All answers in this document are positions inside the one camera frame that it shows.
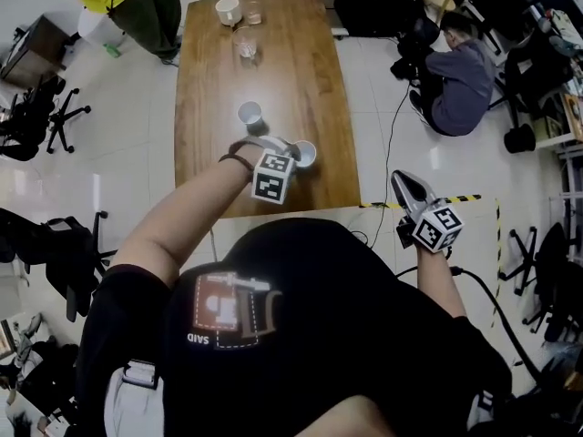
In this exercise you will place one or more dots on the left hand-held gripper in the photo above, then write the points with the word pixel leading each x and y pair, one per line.
pixel 273 175

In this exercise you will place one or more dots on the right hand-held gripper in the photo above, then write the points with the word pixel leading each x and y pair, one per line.
pixel 437 230

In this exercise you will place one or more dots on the person's left forearm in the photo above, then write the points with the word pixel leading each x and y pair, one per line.
pixel 182 226

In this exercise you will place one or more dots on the person's right forearm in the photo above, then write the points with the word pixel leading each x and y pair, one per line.
pixel 435 285

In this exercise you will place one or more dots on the person's left hand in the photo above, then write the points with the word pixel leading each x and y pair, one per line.
pixel 252 154

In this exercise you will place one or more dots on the wooden table with metal legs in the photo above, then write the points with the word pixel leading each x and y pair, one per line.
pixel 296 84

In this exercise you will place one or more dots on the yellow black hazard tape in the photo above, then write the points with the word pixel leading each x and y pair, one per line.
pixel 498 244

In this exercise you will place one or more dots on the large clear glass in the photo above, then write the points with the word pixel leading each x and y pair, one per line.
pixel 245 43

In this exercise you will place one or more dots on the black floor equipment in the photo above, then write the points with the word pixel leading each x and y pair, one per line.
pixel 412 53

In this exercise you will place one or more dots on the small clear glass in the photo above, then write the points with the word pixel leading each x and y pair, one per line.
pixel 254 13

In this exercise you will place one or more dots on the white ceramic mug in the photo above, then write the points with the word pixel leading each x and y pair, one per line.
pixel 228 11

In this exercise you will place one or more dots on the person's black t-shirt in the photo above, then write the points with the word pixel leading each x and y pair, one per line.
pixel 341 335

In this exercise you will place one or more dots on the white cluttered desk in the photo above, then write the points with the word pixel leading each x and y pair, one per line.
pixel 560 121

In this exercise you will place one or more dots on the black equipment case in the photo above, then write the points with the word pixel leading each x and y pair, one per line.
pixel 373 3

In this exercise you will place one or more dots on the green plastic bottle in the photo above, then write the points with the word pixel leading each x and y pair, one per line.
pixel 113 51

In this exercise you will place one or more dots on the white toilet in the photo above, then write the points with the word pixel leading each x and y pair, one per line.
pixel 98 30

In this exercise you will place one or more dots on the brown wooden cabinet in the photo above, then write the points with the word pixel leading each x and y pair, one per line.
pixel 32 50

